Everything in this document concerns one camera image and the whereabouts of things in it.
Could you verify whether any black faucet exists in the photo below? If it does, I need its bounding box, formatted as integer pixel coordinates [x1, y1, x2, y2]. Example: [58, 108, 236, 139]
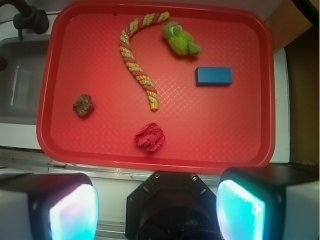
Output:
[0, 0, 50, 41]

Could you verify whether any blue rectangular block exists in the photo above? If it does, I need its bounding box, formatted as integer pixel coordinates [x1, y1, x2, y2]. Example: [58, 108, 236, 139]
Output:
[195, 67, 233, 86]

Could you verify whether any grey sink basin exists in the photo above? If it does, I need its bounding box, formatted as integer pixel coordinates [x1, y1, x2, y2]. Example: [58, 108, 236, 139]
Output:
[0, 35, 50, 125]

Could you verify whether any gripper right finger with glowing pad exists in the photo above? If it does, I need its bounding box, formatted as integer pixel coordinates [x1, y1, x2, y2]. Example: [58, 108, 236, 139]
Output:
[216, 165, 320, 240]

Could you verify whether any crumpled red cloth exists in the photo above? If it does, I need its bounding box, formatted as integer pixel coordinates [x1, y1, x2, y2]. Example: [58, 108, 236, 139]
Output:
[133, 122, 166, 153]

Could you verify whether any red and yellow twisted rope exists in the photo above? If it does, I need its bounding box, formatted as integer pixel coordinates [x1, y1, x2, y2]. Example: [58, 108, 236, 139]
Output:
[119, 11, 171, 112]

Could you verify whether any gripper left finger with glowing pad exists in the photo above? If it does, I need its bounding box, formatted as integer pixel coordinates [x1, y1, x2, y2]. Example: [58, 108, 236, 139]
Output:
[0, 173, 99, 240]

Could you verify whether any green plush toy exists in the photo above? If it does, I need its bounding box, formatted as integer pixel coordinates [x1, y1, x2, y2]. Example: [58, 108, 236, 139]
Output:
[162, 21, 202, 56]

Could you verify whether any brown rock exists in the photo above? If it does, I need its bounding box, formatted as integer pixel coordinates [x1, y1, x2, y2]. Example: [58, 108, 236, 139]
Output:
[72, 94, 94, 119]

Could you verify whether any red plastic tray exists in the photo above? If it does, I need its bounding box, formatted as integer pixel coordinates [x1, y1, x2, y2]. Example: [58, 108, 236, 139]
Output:
[36, 0, 276, 174]

